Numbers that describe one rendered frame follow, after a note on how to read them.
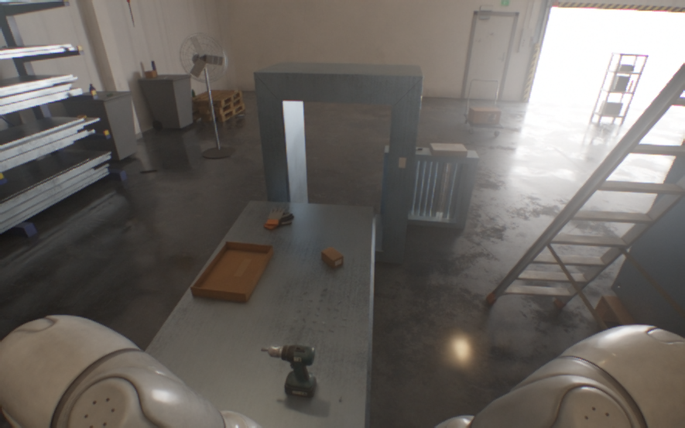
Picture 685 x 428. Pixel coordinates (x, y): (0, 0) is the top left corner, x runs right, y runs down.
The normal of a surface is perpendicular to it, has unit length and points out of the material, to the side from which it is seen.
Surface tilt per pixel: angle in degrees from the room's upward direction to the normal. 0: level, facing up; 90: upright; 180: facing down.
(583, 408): 27
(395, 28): 90
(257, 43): 90
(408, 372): 0
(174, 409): 65
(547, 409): 55
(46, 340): 3
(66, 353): 6
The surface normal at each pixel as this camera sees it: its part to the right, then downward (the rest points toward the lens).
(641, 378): -0.04, -0.69
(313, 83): -0.15, 0.49
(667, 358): 0.11, -0.79
